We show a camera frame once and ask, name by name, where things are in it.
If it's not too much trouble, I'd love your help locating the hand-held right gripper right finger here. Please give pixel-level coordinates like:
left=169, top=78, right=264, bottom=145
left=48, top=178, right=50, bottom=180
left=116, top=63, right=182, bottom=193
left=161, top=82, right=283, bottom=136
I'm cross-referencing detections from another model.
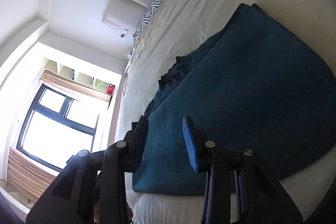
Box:
left=182, top=115, right=305, bottom=224

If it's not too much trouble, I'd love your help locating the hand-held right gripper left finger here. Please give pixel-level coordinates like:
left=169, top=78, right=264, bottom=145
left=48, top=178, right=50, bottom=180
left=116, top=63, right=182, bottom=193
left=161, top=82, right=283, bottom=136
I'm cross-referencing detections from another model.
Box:
left=26, top=115, right=149, bottom=224

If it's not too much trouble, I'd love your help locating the dark green sweater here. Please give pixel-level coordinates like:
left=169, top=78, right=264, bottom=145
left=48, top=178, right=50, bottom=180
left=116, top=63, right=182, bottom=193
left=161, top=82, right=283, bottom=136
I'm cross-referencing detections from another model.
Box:
left=131, top=3, right=335, bottom=197

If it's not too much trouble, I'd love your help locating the pale green container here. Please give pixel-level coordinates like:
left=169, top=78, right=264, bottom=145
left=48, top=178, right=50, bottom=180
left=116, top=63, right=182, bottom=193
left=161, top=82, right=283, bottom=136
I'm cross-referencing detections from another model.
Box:
left=94, top=80, right=108, bottom=92

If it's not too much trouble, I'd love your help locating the black framed window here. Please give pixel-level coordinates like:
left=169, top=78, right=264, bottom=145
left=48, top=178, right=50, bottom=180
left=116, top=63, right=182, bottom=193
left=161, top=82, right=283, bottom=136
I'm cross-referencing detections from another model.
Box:
left=16, top=84, right=101, bottom=172

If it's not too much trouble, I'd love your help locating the white shelf unit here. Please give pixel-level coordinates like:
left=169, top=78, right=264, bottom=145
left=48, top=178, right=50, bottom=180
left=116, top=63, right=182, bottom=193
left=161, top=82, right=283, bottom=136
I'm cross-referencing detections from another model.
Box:
left=42, top=56, right=118, bottom=96

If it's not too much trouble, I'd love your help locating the zebra striped pillow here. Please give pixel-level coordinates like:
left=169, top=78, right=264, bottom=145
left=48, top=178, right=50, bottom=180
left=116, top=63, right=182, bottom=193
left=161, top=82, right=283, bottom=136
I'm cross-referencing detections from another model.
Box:
left=135, top=0, right=165, bottom=39

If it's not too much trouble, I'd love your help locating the beige bed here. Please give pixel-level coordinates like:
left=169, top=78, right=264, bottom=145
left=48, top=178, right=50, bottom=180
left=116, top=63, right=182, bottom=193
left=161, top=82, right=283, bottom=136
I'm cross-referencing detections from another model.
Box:
left=106, top=0, right=336, bottom=224

